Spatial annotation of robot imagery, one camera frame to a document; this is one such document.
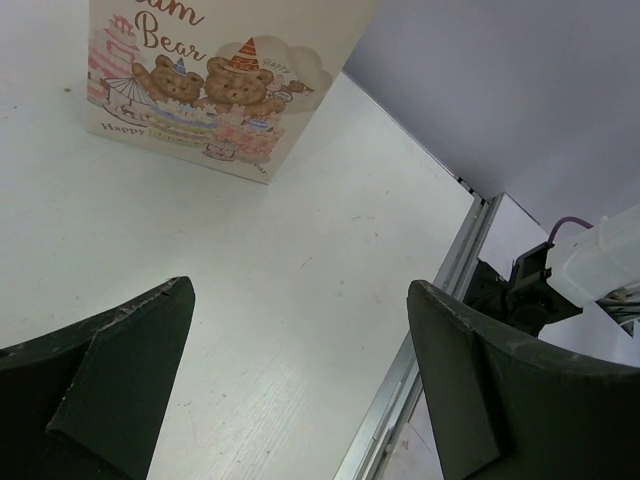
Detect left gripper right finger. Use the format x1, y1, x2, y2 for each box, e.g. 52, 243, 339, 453
438, 305, 639, 479

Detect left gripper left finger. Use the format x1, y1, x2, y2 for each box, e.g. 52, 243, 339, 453
1, 276, 195, 479

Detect bear print paper bag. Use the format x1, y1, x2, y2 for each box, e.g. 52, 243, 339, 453
87, 0, 378, 184

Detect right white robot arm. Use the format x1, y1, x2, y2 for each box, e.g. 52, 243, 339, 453
546, 206, 639, 307

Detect aluminium frame rail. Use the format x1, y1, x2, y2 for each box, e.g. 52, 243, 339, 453
336, 195, 504, 479

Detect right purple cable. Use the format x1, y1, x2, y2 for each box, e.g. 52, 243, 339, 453
547, 215, 596, 247

